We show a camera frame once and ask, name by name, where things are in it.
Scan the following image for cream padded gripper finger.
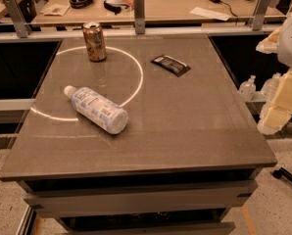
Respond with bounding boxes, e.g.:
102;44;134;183
257;68;292;135
256;27;281;54

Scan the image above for black rxbar chocolate wrapper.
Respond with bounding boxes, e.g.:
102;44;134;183
152;55;191;77

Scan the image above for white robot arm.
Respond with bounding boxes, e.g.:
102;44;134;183
256;12;292;135

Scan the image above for orange soda can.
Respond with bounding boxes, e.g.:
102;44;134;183
82;22;107;62

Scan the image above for small clear bottle right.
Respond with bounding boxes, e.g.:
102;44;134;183
261;72;281;100

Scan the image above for small clear bottle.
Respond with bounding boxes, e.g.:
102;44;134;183
261;72;281;100
239;75;256;101

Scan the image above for small clear bottle left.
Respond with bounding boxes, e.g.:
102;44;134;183
239;75;256;101

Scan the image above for white paper sheet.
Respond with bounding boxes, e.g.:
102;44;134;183
190;7;230;22

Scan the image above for grey drawer cabinet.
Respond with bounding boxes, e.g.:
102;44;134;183
0;34;276;235

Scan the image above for black sunglasses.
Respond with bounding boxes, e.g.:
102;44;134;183
104;1;129;15

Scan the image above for white plastic water bottle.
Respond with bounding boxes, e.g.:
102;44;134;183
64;85;128;134

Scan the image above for printed paper card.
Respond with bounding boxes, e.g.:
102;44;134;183
43;4;70;17

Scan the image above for metal bracket right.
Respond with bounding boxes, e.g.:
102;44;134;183
250;0;270;31

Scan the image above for metal bracket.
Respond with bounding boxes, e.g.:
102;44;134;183
250;0;270;31
133;0;145;34
2;0;30;38

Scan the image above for metal bracket middle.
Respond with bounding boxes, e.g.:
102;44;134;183
133;0;145;34

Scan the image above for metal bracket left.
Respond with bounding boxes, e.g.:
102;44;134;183
2;0;30;38

